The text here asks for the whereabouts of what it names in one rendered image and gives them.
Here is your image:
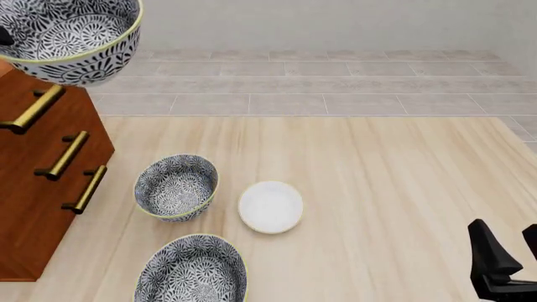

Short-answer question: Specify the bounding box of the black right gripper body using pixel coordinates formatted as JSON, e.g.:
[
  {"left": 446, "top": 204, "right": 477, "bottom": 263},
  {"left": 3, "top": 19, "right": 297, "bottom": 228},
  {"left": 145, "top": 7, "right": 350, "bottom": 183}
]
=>
[{"left": 470, "top": 274, "right": 537, "bottom": 302}]

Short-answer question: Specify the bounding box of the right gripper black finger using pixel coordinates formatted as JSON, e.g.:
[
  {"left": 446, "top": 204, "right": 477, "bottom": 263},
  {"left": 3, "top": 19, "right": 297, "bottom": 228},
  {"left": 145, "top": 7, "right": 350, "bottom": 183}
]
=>
[
  {"left": 468, "top": 219, "right": 524, "bottom": 279},
  {"left": 522, "top": 223, "right": 537, "bottom": 253}
]

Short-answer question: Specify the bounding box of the large black white patterned bowl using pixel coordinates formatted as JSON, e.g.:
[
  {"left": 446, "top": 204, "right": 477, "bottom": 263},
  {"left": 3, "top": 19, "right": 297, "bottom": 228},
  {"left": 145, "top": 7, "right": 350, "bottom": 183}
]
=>
[{"left": 0, "top": 0, "right": 143, "bottom": 86}]

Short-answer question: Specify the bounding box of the red-brown wooden cabinet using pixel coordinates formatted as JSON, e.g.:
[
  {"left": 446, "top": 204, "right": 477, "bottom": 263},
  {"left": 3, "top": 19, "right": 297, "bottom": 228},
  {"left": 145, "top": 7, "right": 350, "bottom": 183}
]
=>
[{"left": 0, "top": 59, "right": 117, "bottom": 283}]

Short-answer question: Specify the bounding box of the small white plate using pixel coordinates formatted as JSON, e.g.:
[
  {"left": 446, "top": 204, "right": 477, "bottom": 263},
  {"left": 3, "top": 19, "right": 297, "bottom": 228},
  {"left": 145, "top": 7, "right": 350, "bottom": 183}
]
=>
[{"left": 237, "top": 180, "right": 305, "bottom": 234}]

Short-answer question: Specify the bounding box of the brass cabinet handle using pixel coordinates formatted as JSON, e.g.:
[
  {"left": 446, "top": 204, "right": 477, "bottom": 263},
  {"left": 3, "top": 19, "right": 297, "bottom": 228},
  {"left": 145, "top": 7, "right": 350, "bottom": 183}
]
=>
[
  {"left": 61, "top": 164, "right": 108, "bottom": 216},
  {"left": 34, "top": 130, "right": 91, "bottom": 181},
  {"left": 0, "top": 83, "right": 67, "bottom": 136}
]

